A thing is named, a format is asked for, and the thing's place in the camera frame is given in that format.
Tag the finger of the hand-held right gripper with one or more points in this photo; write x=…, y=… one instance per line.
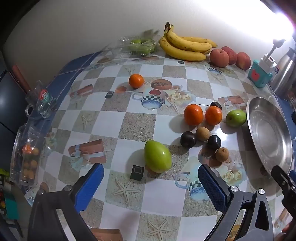
x=293, y=176
x=281, y=177

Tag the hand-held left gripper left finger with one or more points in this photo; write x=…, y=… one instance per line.
x=90, y=185

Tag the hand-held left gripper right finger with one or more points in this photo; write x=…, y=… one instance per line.
x=212, y=187

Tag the brown longan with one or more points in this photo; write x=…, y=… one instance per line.
x=202, y=134
x=222, y=154

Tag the round metal plate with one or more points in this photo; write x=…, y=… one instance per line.
x=266, y=134

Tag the dark purple plum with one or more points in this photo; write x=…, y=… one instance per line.
x=214, y=142
x=216, y=105
x=188, y=139

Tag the green mango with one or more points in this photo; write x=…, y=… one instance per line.
x=158, y=156

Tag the large orange mandarin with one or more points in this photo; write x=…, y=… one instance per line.
x=213, y=115
x=193, y=114

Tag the green apple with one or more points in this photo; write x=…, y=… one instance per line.
x=235, y=118

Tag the small orange mandarin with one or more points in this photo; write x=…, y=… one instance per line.
x=136, y=80

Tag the clear plastic kumquat box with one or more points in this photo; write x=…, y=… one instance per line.
x=30, y=162

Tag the checkered printed tablecloth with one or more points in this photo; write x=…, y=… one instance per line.
x=138, y=115

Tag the glass mug with logo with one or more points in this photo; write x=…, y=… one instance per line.
x=44, y=97

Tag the stainless steel thermos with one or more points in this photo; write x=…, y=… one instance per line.
x=284, y=69

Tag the dark grey furniture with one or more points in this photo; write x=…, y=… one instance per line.
x=9, y=104

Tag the red apple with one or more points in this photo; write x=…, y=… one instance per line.
x=243, y=60
x=219, y=58
x=232, y=54

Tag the yellow banana bunch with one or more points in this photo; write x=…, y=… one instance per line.
x=182, y=52

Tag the green lime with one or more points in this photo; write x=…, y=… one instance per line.
x=141, y=49
x=135, y=42

